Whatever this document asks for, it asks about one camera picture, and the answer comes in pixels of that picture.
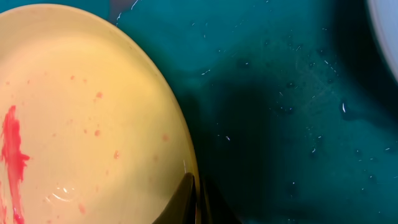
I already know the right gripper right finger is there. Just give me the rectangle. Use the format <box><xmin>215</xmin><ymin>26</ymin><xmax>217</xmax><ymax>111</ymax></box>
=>
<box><xmin>200</xmin><ymin>177</ymin><xmax>242</xmax><ymax>224</ymax></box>

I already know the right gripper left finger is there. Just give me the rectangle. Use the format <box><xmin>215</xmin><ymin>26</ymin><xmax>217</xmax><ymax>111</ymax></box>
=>
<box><xmin>153</xmin><ymin>173</ymin><xmax>197</xmax><ymax>224</ymax></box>

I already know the yellow-green plastic plate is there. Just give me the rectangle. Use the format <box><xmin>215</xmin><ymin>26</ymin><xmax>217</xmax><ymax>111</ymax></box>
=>
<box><xmin>1</xmin><ymin>4</ymin><xmax>198</xmax><ymax>223</ymax></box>

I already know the teal plastic tray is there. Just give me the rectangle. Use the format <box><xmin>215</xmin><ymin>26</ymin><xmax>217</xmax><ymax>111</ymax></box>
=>
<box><xmin>1</xmin><ymin>1</ymin><xmax>397</xmax><ymax>223</ymax></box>

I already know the light blue plastic plate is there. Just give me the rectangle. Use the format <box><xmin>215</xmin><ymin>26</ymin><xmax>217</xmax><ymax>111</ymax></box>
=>
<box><xmin>366</xmin><ymin>0</ymin><xmax>397</xmax><ymax>82</ymax></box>

